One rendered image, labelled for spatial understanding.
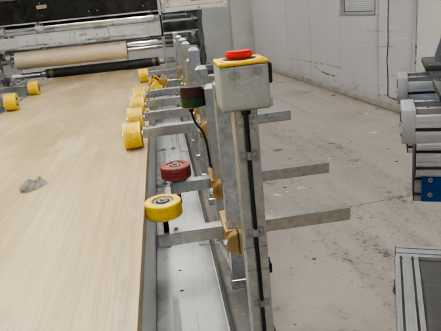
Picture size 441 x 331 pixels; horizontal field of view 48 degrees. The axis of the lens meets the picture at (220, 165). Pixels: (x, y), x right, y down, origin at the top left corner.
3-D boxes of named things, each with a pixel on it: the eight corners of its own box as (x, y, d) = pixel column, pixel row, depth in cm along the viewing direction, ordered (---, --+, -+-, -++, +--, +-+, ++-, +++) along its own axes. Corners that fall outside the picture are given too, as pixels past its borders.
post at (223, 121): (247, 286, 115) (228, 76, 100) (250, 294, 111) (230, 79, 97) (232, 288, 114) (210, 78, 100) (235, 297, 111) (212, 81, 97)
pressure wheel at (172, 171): (193, 196, 140) (188, 156, 137) (195, 206, 132) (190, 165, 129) (165, 199, 139) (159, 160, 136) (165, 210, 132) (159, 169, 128)
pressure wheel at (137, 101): (143, 90, 201) (144, 104, 196) (146, 106, 207) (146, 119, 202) (128, 92, 201) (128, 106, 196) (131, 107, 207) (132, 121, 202)
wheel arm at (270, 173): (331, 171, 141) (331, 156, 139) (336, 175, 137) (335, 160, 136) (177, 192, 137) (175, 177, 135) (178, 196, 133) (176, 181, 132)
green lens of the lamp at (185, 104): (203, 102, 128) (203, 93, 127) (206, 106, 122) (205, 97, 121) (180, 104, 127) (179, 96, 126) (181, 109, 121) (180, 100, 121)
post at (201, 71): (221, 213, 163) (205, 64, 148) (222, 217, 160) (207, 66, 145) (210, 215, 163) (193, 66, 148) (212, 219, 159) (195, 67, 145)
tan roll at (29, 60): (197, 49, 382) (195, 33, 378) (199, 50, 370) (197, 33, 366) (4, 70, 369) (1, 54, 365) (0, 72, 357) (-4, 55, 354)
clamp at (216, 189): (226, 182, 141) (224, 165, 140) (233, 199, 128) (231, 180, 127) (206, 184, 141) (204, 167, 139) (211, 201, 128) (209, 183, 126)
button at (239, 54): (251, 60, 74) (249, 48, 74) (255, 62, 70) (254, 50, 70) (224, 62, 74) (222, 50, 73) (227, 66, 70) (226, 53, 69)
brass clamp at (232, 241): (243, 226, 118) (242, 207, 117) (254, 253, 105) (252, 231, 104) (218, 230, 118) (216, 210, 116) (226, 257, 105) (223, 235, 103)
